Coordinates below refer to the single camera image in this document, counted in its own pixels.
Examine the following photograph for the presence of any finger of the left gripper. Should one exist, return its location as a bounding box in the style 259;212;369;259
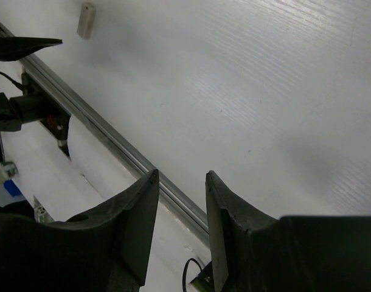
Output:
0;36;63;61

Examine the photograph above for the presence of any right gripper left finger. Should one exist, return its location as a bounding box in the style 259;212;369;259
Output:
0;170;159;291

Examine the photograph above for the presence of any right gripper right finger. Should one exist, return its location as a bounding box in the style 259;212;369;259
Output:
206;172;371;291

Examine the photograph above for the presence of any beige rectangular eraser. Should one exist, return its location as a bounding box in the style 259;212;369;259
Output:
77;2;96;40

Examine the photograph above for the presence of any metal table rail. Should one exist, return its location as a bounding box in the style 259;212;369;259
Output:
0;18;210;244

